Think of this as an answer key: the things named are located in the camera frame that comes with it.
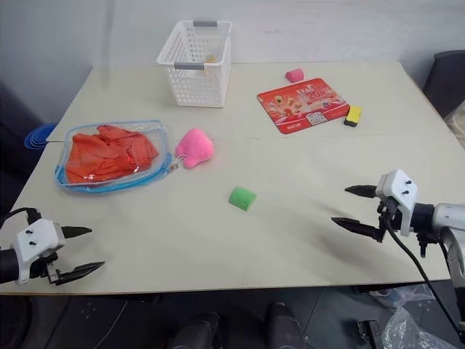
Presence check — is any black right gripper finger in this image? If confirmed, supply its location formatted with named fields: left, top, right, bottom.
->
left=331, top=216, right=385, bottom=244
left=344, top=184, right=379, bottom=199

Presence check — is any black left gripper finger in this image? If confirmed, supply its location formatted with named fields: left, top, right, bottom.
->
left=60, top=225, right=93, bottom=240
left=54, top=260, right=106, bottom=287

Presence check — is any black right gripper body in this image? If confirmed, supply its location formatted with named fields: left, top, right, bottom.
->
left=376, top=196, right=403, bottom=234

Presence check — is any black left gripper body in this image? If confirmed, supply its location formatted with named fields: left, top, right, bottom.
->
left=28, top=252, right=61, bottom=284

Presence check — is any clear pouch with orange cloth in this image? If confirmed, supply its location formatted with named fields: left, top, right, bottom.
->
left=54, top=119, right=174, bottom=196

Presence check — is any clear bag with shoe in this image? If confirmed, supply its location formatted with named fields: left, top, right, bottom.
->
left=369, top=283, right=437, bottom=310

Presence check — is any orange cloth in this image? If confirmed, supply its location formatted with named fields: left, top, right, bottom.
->
left=65, top=124, right=161, bottom=185

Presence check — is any crumpled clear plastic bag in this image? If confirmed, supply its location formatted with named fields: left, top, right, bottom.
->
left=381, top=307, right=465, bottom=349

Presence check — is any yellow black eraser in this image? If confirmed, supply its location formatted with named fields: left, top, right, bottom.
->
left=342, top=104, right=364, bottom=129

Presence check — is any red printed mouse pad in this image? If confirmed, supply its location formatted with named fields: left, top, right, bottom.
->
left=256, top=76, right=350, bottom=136

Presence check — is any black box on floor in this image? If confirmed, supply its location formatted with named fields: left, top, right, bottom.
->
left=357, top=318, right=387, bottom=349

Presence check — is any green foam block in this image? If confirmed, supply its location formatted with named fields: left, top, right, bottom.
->
left=228, top=185, right=258, bottom=213

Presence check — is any dark rounded shape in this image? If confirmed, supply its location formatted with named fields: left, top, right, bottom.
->
left=264, top=302, right=303, bottom=349
left=169, top=310, right=223, bottom=349

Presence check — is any small pink foam block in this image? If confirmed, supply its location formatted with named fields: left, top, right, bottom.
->
left=284, top=68, right=306, bottom=84

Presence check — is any dark chair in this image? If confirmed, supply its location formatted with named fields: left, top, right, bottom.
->
left=422, top=49, right=465, bottom=119

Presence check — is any pink plush toy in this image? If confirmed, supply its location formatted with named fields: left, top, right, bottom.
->
left=175, top=127, right=216, bottom=170

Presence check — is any white plastic lattice basket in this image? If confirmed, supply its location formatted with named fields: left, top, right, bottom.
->
left=156, top=20, right=233, bottom=108

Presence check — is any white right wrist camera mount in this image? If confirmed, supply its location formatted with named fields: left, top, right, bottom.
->
left=375, top=168, right=419, bottom=237

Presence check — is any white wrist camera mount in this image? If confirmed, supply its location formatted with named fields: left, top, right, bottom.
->
left=375, top=168, right=419, bottom=237
left=15, top=217, right=67, bottom=284

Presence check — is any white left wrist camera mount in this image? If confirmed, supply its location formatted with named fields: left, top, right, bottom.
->
left=15, top=217, right=67, bottom=284

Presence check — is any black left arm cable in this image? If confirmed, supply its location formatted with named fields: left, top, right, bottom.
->
left=0, top=207, right=39, bottom=229

